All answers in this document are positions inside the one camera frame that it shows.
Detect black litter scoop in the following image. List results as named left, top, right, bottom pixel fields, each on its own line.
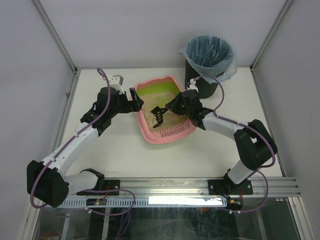
left=150, top=106, right=168, bottom=128

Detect pink green litter box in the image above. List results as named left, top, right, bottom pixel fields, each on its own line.
left=134, top=75, right=196, bottom=145

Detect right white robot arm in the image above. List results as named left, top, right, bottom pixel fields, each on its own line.
left=165, top=90, right=278, bottom=195

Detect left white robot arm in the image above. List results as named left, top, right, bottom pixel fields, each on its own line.
left=26, top=85, right=144, bottom=208

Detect beige cat litter pellets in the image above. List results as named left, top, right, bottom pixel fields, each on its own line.
left=140, top=91, right=188, bottom=132

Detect black trash bin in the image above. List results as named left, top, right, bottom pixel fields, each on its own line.
left=184, top=60, right=218, bottom=99

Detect blue plastic bin liner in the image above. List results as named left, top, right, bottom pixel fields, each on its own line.
left=179, top=35, right=238, bottom=83

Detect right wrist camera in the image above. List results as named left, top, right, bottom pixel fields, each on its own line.
left=185, top=78, right=199, bottom=92

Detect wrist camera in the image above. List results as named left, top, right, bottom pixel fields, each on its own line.
left=185, top=78, right=199, bottom=92
left=107, top=74, right=125, bottom=94

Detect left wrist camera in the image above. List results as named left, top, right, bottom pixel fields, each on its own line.
left=107, top=74, right=125, bottom=94

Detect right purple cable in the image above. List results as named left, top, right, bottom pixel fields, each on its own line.
left=194, top=75, right=277, bottom=214

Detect purple cable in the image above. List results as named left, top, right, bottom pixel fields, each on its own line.
left=194, top=75, right=277, bottom=214
left=29, top=67, right=112, bottom=209

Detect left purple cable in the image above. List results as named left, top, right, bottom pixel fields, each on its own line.
left=29, top=67, right=112, bottom=209

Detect white slotted cable duct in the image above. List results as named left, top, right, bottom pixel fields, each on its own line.
left=60, top=196, right=227, bottom=208

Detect aluminium mounting rail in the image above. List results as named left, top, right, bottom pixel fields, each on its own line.
left=102, top=176, right=301, bottom=198

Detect left aluminium frame post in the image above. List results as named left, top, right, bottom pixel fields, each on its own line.
left=31, top=0, right=78, bottom=73

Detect aluminium frame post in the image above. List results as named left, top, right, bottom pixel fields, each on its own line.
left=250, top=0, right=295, bottom=70
left=31, top=0, right=78, bottom=73

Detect right aluminium frame post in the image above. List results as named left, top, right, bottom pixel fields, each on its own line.
left=250, top=0, right=295, bottom=70

